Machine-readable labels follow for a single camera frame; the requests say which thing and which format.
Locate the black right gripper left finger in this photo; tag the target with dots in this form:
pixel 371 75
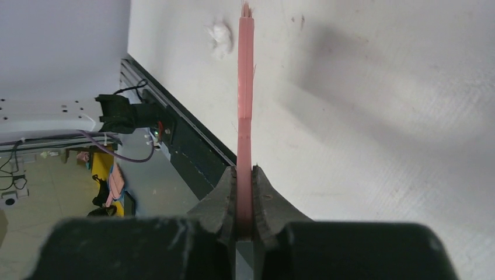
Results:
pixel 216 214

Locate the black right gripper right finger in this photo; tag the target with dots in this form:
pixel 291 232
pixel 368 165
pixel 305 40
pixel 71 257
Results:
pixel 271 213

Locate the pink hand brush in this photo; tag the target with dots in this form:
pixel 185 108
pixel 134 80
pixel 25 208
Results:
pixel 246 69

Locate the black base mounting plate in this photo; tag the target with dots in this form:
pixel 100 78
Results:
pixel 195 152

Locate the white paper scrap centre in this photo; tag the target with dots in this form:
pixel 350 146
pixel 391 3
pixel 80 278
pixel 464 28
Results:
pixel 221 40

